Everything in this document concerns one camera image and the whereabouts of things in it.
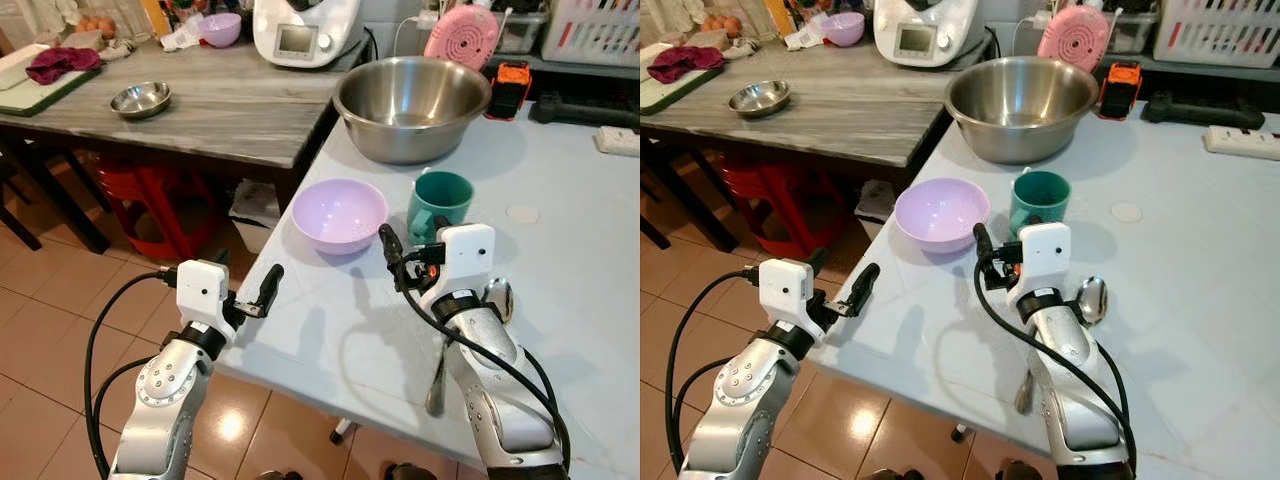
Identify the grey wooden table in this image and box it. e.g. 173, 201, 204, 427
0, 38, 367, 253
640, 38, 986, 251

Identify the small stainless steel bowl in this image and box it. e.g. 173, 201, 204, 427
110, 81, 173, 121
728, 80, 792, 119

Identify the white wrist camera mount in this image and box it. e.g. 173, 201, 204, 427
177, 260, 234, 332
757, 258, 814, 332
1015, 222, 1072, 297
437, 224, 497, 301

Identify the clear plastic container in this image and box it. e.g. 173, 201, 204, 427
1108, 10, 1159, 56
495, 10, 549, 56

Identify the green mug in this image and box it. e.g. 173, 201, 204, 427
407, 168, 475, 246
1009, 167, 1072, 237

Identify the green and white cutting board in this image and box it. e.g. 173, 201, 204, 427
0, 44, 101, 117
640, 42, 723, 116

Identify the white kitchen appliance with display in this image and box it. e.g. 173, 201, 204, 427
874, 0, 983, 69
252, 0, 364, 69

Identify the white power strip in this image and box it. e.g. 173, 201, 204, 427
1203, 125, 1280, 162
595, 126, 641, 158

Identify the white bin under table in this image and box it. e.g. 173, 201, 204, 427
855, 180, 903, 227
228, 180, 287, 253

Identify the orange and black device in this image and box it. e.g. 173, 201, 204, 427
487, 61, 532, 121
1098, 61, 1144, 121

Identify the long black tool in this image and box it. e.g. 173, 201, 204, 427
530, 92, 641, 129
1142, 92, 1266, 129

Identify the maroon cloth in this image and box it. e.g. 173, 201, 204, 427
647, 45, 725, 85
26, 46, 103, 86

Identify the small purple bowl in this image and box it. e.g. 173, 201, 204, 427
822, 12, 866, 48
198, 13, 243, 49

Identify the crumpled white plastic bag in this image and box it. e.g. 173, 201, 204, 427
783, 17, 829, 52
160, 18, 207, 53

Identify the white table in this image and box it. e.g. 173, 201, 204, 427
808, 100, 1280, 480
215, 100, 641, 480

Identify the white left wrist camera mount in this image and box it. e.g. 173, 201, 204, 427
177, 260, 234, 332
757, 258, 814, 332

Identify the large stainless steel bowl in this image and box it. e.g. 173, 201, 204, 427
333, 57, 493, 166
944, 56, 1100, 165

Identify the white laundry basket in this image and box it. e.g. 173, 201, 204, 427
541, 0, 641, 67
1153, 0, 1280, 69

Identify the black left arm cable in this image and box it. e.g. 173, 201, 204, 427
665, 266, 761, 477
84, 268, 181, 479

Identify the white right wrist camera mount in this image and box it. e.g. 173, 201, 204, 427
1015, 222, 1072, 297
437, 224, 497, 301

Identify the lilac plastic bowl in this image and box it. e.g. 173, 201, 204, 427
894, 178, 991, 255
291, 179, 389, 256

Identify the pink round fan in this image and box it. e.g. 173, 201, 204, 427
1037, 4, 1111, 73
424, 5, 499, 71

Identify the red plastic stool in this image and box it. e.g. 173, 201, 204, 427
95, 155, 236, 261
715, 152, 851, 256

